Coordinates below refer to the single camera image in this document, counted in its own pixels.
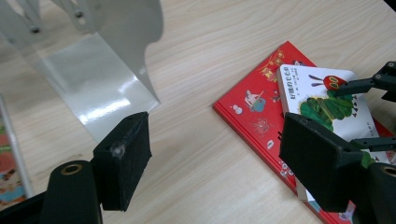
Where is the red picture book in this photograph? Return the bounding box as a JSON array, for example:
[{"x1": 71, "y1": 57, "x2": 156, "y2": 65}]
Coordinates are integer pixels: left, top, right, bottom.
[{"x1": 212, "y1": 40, "x2": 396, "y2": 224}]

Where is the light blue animals picture book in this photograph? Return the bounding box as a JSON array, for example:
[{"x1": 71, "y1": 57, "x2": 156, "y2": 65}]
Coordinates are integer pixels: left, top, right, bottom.
[{"x1": 0, "y1": 92, "x2": 35, "y2": 210}]

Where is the white caterpillar board book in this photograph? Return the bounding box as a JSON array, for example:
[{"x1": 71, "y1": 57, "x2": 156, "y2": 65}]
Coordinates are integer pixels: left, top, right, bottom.
[{"x1": 276, "y1": 63, "x2": 396, "y2": 203}]

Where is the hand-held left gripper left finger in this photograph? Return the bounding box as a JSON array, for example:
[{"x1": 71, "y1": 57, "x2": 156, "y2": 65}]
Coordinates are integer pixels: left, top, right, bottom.
[{"x1": 92, "y1": 111, "x2": 153, "y2": 213}]

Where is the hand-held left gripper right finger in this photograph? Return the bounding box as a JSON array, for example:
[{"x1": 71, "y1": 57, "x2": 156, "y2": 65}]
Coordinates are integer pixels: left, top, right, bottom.
[{"x1": 278, "y1": 112, "x2": 375, "y2": 213}]

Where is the white expandable book stand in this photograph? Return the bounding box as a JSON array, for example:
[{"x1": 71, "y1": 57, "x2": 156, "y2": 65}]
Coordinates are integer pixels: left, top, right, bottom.
[{"x1": 0, "y1": 0, "x2": 164, "y2": 145}]

